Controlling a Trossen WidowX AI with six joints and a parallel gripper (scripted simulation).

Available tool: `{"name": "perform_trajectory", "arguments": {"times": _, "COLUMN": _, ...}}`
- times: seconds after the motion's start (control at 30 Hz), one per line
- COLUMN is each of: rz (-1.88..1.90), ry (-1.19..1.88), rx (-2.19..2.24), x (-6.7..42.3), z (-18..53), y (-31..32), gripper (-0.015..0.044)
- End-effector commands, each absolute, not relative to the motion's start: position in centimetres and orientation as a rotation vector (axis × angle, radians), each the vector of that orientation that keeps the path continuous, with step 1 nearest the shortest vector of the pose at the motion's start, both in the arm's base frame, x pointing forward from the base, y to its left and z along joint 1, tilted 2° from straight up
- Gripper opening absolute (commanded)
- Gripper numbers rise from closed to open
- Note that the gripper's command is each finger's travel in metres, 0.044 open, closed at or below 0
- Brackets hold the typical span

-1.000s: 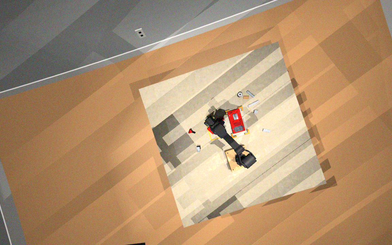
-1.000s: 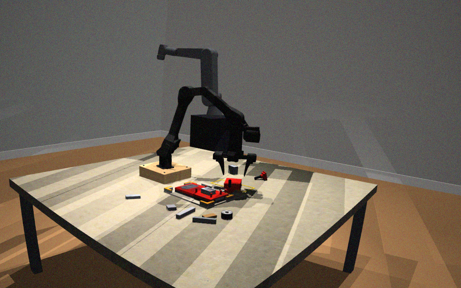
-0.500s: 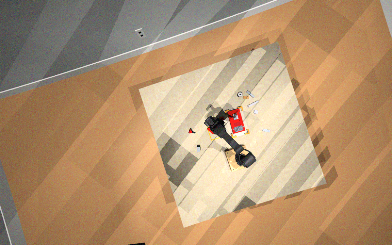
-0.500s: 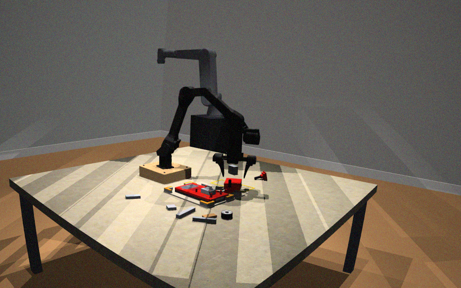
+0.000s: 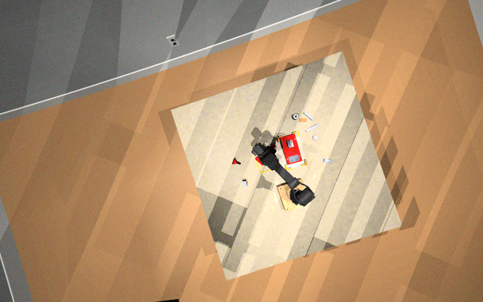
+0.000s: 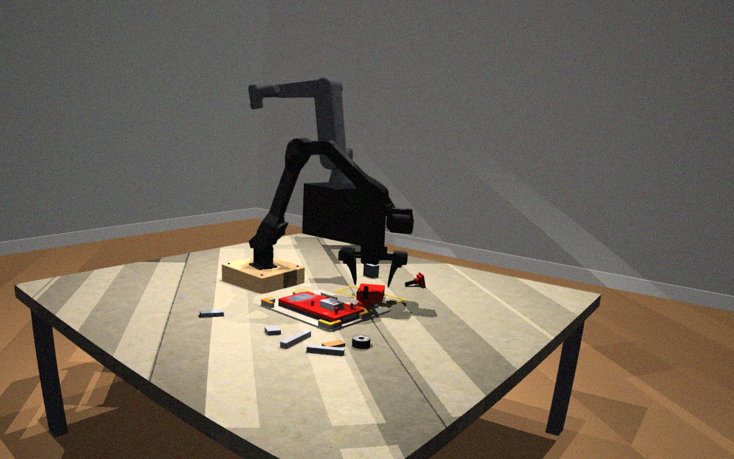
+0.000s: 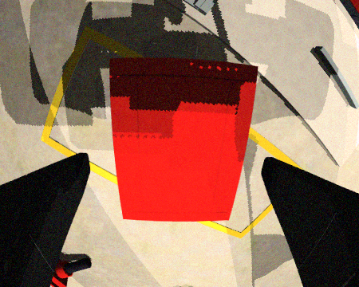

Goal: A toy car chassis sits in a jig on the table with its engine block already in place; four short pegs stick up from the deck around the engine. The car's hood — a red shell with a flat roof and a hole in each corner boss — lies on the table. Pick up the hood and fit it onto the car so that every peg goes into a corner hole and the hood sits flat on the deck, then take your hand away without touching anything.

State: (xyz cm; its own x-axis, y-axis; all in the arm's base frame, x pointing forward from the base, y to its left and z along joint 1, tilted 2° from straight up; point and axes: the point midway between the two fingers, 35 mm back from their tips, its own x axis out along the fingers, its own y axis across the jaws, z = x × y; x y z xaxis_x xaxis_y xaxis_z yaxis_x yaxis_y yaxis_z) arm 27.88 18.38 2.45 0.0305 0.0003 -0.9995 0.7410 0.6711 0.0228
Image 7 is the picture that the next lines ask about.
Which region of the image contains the yellow flat bar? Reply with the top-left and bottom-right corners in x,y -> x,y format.
41,26 -> 300,238

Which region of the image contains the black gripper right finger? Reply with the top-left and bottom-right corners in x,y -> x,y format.
262,157 -> 359,287

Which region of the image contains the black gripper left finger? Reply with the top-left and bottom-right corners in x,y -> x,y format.
0,152 -> 90,287

